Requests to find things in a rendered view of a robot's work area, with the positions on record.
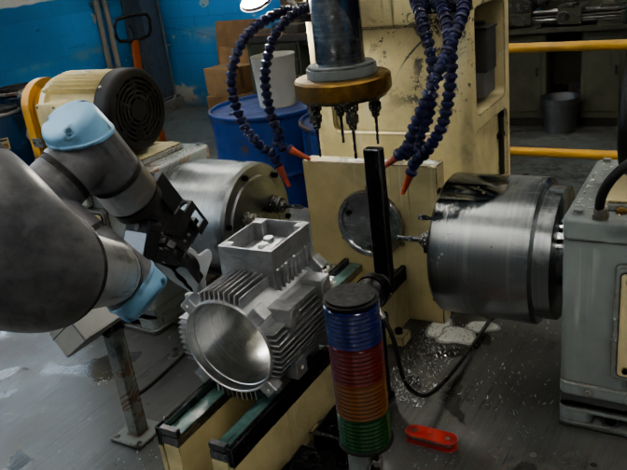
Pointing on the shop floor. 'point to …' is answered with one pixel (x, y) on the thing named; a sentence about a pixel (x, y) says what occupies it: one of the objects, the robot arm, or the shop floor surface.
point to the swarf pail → (560, 112)
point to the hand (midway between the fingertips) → (195, 291)
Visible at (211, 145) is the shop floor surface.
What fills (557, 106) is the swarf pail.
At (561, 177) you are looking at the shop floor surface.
